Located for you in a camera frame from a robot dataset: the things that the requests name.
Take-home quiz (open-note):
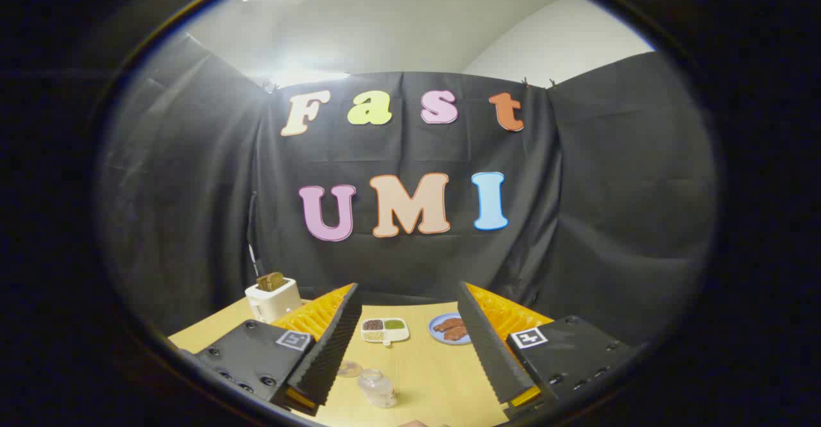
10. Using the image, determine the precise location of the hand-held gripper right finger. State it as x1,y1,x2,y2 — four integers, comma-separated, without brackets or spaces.
457,281,642,421

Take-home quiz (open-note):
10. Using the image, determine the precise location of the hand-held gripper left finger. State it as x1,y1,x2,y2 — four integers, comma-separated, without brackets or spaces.
192,283,363,415

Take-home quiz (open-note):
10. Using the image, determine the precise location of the clear plastic juice bottle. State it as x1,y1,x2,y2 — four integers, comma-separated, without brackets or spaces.
357,369,397,409

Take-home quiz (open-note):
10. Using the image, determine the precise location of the white divided dish with beans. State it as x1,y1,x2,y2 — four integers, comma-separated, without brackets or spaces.
360,317,410,347

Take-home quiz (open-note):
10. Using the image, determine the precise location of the blue plate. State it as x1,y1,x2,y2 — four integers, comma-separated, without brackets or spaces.
428,312,475,346

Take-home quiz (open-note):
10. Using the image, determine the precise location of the light wooden table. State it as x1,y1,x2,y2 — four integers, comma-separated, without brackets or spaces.
168,296,559,427

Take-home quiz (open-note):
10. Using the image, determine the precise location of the white toaster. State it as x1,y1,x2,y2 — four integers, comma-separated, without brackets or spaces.
245,278,303,323

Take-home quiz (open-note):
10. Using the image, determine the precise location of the black backdrop cloth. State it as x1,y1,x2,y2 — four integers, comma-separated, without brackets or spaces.
96,29,719,351

